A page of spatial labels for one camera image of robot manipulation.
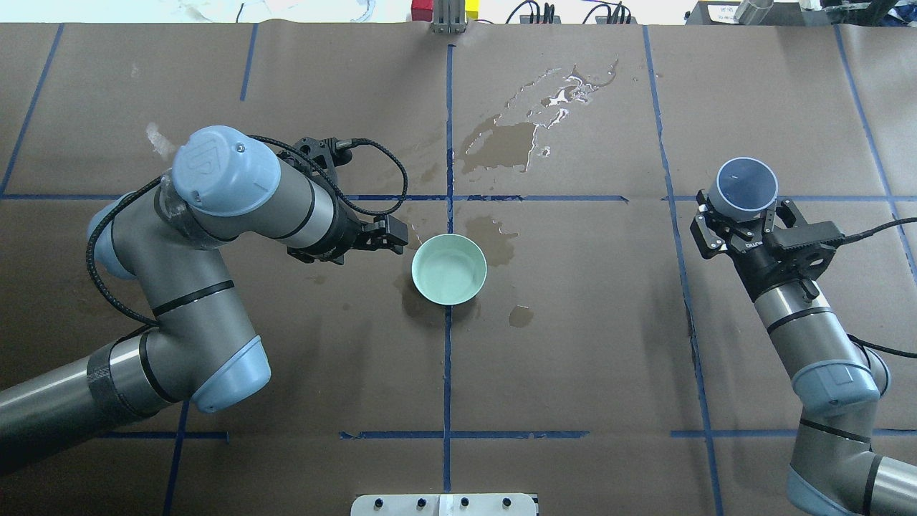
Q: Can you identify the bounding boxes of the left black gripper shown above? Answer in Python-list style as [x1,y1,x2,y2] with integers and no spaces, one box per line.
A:
[286,208,409,264]

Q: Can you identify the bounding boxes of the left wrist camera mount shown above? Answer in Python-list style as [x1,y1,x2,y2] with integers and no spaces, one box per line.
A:
[292,137,356,183]

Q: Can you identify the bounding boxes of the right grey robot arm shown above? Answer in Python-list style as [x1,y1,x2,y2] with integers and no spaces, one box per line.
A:
[691,191,916,515]

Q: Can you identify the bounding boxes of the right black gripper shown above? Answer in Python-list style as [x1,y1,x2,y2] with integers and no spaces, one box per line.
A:
[690,197,845,301]

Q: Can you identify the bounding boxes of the white camera mast post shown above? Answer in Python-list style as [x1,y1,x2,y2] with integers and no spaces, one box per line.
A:
[350,492,539,515]

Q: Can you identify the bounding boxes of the aluminium frame post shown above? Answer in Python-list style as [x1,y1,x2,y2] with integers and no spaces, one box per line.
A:
[431,0,468,34]

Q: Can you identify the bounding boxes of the mint green bowl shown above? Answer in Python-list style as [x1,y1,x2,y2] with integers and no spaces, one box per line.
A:
[411,233,487,306]

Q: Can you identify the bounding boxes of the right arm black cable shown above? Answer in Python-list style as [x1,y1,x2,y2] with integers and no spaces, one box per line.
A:
[838,217,917,359]

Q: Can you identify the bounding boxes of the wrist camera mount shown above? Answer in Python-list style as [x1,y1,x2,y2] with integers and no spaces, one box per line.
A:
[292,137,356,183]
[765,221,845,301]

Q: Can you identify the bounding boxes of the red blue yellow blocks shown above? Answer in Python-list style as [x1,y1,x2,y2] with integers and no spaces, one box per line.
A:
[409,0,481,22]

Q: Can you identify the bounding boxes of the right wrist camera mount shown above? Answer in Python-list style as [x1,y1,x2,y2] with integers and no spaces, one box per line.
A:
[765,221,845,301]

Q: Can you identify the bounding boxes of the black power adapter strip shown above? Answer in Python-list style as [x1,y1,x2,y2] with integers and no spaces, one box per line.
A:
[500,1,638,25]

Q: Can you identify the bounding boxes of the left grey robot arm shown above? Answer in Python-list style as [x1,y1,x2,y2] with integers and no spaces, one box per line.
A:
[1,126,408,474]

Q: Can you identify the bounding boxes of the blue plastic cup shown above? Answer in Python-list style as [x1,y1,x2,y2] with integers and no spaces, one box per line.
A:
[707,157,779,223]

